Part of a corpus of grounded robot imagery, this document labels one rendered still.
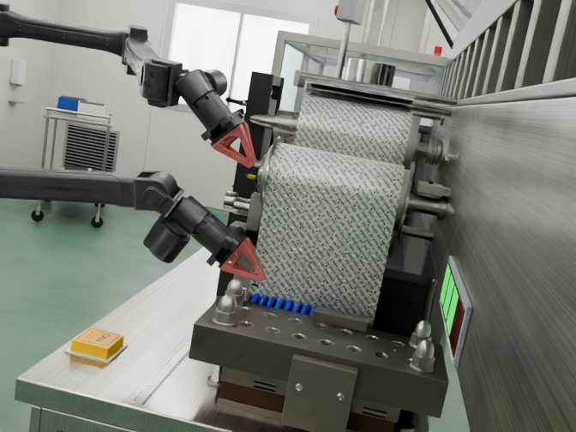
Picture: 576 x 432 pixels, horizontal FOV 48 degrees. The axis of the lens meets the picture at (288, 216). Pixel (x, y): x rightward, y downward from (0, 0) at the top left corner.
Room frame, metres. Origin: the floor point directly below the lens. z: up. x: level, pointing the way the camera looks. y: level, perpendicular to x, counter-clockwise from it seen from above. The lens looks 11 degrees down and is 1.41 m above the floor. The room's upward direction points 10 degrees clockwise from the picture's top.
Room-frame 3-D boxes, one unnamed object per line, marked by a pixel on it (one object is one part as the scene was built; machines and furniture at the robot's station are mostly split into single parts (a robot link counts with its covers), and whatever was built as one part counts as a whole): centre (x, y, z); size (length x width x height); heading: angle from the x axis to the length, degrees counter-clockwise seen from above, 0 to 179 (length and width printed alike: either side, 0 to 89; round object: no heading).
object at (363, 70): (1.92, -0.16, 1.50); 0.14 x 0.14 x 0.06
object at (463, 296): (0.79, -0.22, 1.18); 0.25 x 0.01 x 0.07; 172
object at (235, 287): (1.09, 0.07, 1.05); 0.04 x 0.04 x 0.04
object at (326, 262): (1.14, -0.07, 1.11); 0.23 x 0.01 x 0.18; 82
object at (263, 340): (1.02, -0.09, 1.00); 0.40 x 0.16 x 0.06; 82
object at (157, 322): (2.15, -0.12, 0.88); 2.52 x 0.66 x 0.04; 172
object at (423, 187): (1.18, -0.25, 1.28); 0.06 x 0.05 x 0.02; 82
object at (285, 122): (1.47, 0.03, 1.33); 0.06 x 0.06 x 0.06; 82
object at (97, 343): (1.09, 0.30, 0.91); 0.07 x 0.07 x 0.02; 82
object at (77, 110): (5.70, 1.94, 0.51); 0.91 x 0.58 x 1.02; 16
